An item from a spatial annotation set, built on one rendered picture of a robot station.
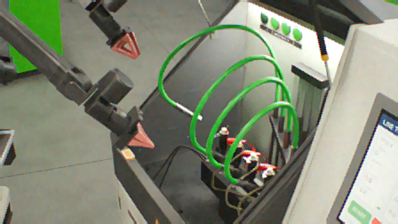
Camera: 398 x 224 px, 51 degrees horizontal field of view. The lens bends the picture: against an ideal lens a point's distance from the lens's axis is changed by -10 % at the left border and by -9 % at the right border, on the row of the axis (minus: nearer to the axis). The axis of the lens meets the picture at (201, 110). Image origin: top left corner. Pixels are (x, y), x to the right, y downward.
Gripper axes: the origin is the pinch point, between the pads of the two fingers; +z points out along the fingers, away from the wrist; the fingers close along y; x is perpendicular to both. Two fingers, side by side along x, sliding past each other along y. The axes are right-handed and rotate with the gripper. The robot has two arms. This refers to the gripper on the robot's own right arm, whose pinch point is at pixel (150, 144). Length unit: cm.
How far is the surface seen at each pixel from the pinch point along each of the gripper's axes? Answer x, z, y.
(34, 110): 260, 37, -131
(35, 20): 336, -4, -86
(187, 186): 28, 38, -15
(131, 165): 28.4, 16.0, -20.5
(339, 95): -17.9, 16.8, 41.5
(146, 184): 17.3, 18.4, -18.2
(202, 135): 51, 42, -3
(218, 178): 11.5, 32.1, -0.7
